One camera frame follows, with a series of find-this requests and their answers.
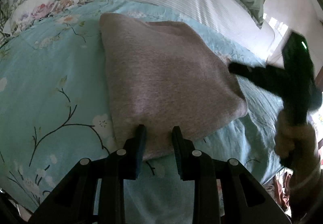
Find person's right hand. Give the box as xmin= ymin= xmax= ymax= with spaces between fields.
xmin=274 ymin=110 xmax=321 ymax=191

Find mauve knit garment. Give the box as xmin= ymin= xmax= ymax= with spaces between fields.
xmin=100 ymin=13 xmax=248 ymax=160

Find light blue floral quilt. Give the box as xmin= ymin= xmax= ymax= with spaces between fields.
xmin=1 ymin=0 xmax=282 ymax=223

